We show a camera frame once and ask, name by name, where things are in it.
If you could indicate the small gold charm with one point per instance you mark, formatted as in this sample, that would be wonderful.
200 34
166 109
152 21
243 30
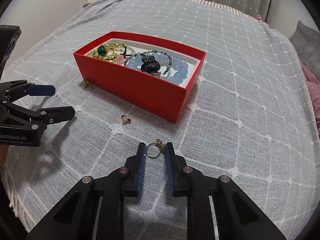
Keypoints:
86 84

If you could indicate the grey grid bedspread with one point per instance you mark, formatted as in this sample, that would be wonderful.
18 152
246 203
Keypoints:
250 115

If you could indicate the person's left hand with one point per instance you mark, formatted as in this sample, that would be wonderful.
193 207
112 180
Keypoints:
3 153

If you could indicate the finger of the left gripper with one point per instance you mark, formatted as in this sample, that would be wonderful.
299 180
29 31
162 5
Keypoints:
40 90
57 114

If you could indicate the purple pillow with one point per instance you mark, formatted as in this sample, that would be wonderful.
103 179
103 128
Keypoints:
314 91

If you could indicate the grey pillow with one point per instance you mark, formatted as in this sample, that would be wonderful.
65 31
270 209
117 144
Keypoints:
306 42

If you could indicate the red jewelry box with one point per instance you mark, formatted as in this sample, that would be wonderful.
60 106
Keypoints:
153 94

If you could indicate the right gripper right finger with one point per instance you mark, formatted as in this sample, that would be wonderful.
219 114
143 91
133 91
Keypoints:
174 164

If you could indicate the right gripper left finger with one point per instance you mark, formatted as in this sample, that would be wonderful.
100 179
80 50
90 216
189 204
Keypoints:
133 184

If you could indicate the black spiky hair clip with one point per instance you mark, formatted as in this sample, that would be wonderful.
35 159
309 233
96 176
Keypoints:
150 65

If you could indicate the small gold red earring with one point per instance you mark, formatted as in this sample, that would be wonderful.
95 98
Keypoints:
125 119

